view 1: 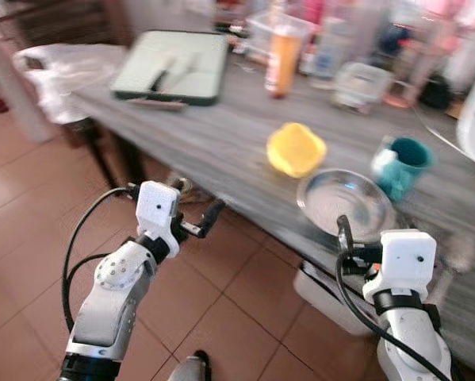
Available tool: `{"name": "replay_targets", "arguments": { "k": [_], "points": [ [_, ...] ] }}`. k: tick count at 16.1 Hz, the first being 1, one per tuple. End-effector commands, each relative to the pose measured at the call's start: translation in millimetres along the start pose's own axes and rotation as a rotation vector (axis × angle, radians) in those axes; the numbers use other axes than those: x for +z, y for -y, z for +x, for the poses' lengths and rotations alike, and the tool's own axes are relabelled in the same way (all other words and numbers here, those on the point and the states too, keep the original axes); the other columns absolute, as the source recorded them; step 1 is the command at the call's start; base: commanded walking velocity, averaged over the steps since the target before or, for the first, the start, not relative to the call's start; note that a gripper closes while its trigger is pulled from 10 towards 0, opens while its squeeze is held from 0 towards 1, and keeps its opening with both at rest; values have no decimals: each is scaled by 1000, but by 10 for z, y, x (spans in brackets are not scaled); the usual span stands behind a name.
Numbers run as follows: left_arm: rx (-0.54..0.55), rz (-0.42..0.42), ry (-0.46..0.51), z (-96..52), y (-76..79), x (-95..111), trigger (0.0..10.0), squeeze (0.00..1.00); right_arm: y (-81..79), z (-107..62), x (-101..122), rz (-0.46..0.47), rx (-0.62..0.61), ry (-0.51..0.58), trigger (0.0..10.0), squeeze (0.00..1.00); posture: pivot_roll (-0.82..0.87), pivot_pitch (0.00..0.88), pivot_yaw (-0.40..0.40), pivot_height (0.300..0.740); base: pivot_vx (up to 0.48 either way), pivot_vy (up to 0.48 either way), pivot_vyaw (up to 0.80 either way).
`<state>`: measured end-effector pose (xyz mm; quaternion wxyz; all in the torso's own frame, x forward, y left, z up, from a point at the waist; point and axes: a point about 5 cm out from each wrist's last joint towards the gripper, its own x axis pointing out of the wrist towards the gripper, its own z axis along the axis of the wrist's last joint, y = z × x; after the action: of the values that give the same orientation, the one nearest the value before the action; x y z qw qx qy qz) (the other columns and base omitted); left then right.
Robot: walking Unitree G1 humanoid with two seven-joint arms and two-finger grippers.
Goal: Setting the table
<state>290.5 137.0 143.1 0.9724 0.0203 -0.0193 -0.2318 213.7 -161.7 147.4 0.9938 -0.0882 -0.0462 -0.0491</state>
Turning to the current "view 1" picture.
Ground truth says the round stainless steel plate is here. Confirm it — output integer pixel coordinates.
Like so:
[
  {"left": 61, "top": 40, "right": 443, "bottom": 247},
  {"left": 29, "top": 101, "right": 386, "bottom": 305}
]
[{"left": 297, "top": 168, "right": 396, "bottom": 243}]

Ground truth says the white box under table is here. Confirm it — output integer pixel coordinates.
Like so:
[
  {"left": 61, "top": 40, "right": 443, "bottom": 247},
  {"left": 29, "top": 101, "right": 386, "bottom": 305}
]
[{"left": 294, "top": 262, "right": 366, "bottom": 338}]

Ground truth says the dark table leg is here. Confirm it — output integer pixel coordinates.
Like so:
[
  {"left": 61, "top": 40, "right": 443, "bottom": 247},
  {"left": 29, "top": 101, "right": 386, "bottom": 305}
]
[{"left": 80, "top": 117, "right": 143, "bottom": 191}]

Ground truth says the teal ceramic mug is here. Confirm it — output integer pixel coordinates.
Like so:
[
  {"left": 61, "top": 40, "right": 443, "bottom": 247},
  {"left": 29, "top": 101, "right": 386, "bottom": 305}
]
[{"left": 372, "top": 137, "right": 434, "bottom": 202}]

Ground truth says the yellow plastic bowl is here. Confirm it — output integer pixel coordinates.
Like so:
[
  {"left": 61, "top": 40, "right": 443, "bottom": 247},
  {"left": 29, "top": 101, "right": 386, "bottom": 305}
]
[{"left": 266, "top": 121, "right": 328, "bottom": 179}]

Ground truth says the pale green square tray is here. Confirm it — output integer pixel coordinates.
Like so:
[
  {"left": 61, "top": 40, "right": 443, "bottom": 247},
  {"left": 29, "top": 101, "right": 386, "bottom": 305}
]
[{"left": 112, "top": 30, "right": 230, "bottom": 106}]

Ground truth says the grey robot foot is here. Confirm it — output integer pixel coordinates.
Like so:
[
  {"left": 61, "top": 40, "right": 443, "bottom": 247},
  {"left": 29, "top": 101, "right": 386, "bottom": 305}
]
[{"left": 167, "top": 349, "right": 214, "bottom": 381}]

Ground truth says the clear lidded food container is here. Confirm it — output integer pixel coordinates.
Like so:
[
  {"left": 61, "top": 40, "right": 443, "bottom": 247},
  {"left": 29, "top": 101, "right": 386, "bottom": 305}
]
[{"left": 332, "top": 62, "right": 394, "bottom": 112}]

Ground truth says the tall orange bottle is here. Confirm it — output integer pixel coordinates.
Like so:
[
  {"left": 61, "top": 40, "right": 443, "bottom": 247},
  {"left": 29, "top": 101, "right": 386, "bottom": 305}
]
[{"left": 265, "top": 8, "right": 303, "bottom": 100}]

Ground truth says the white plastic bag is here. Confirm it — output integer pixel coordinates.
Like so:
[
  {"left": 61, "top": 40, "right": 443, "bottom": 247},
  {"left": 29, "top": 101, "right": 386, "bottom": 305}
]
[{"left": 13, "top": 44, "right": 128, "bottom": 125}]

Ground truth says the black rounded object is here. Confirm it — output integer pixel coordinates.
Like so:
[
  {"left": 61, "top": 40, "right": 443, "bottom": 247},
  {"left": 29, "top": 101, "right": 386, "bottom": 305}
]
[{"left": 419, "top": 73, "right": 454, "bottom": 110}]

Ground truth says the large clear plastic box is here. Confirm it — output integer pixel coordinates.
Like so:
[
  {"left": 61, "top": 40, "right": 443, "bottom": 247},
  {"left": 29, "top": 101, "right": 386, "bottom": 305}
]
[{"left": 245, "top": 10, "right": 317, "bottom": 64}]

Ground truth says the clear glass bottle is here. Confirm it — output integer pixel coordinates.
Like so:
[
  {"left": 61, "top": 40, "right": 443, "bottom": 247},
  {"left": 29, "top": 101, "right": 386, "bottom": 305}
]
[{"left": 308, "top": 16, "right": 357, "bottom": 84}]

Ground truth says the dark wooden chair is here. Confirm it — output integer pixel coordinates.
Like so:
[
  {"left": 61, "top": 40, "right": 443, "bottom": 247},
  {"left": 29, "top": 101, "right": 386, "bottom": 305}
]
[{"left": 0, "top": 0, "right": 136, "bottom": 50}]

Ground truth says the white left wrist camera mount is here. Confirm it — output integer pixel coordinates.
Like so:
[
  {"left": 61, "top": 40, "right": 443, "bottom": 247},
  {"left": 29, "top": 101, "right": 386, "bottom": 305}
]
[{"left": 136, "top": 181, "right": 181, "bottom": 239}]

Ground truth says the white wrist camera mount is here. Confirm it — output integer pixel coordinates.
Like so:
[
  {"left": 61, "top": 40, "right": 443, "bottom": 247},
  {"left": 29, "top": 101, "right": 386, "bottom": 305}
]
[
  {"left": 378, "top": 230, "right": 438, "bottom": 304},
  {"left": 136, "top": 181, "right": 181, "bottom": 239}
]

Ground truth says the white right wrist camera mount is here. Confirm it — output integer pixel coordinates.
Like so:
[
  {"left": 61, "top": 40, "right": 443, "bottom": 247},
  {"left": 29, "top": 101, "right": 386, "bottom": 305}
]
[{"left": 378, "top": 230, "right": 438, "bottom": 304}]

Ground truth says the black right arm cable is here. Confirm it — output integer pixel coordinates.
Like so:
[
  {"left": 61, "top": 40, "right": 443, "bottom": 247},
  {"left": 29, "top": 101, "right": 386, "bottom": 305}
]
[{"left": 335, "top": 250, "right": 452, "bottom": 381}]

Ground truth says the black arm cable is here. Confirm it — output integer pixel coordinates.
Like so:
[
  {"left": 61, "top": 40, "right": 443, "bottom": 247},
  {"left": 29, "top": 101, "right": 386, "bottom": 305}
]
[
  {"left": 60, "top": 186, "right": 140, "bottom": 334},
  {"left": 335, "top": 250, "right": 452, "bottom": 381}
]

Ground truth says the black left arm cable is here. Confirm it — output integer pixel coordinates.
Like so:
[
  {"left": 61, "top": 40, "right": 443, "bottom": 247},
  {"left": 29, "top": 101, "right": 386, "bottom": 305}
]
[{"left": 60, "top": 186, "right": 140, "bottom": 334}]

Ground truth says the thin white power cable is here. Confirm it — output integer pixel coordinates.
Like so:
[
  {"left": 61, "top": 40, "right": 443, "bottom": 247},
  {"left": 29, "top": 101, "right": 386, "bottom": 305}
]
[{"left": 412, "top": 103, "right": 460, "bottom": 152}]

